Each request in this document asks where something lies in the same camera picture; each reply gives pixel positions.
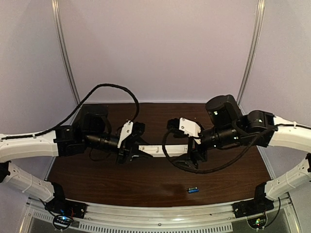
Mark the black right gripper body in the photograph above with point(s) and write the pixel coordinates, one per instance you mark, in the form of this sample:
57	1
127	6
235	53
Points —
194	150

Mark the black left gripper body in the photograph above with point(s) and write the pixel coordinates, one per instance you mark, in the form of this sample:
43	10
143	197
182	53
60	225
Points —
125	150

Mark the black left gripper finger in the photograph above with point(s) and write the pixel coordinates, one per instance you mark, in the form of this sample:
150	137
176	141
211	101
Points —
143	142
139	155

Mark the white remote control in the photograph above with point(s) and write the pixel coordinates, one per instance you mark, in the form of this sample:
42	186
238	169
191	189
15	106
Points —
157	151

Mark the blue AAA battery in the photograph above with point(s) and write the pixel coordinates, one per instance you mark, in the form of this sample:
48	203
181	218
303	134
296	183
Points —
192	191

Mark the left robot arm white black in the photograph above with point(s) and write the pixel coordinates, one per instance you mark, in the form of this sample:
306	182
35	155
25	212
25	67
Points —
90	129

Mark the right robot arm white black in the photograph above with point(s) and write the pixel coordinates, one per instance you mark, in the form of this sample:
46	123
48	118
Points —
258	128

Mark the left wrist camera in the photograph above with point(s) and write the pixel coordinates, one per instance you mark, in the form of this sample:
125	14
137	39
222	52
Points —
132	131

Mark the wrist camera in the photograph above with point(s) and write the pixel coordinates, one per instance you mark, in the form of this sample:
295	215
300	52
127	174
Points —
182	127
132	131

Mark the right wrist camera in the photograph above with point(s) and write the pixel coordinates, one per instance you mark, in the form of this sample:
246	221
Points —
182	127

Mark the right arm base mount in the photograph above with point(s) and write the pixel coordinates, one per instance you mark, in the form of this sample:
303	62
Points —
255	212

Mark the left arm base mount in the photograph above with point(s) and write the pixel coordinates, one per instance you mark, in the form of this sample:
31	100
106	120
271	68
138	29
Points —
64	212

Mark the front aluminium rail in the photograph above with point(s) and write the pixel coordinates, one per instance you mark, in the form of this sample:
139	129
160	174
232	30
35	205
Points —
215	218

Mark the left aluminium frame post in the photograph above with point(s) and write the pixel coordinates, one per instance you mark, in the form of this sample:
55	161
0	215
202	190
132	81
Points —
63	49

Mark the aluminium frame post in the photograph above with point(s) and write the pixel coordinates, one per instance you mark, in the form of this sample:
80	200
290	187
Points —
63	49
259	17

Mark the right aluminium frame post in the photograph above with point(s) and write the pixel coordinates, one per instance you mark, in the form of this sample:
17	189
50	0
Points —
259	17

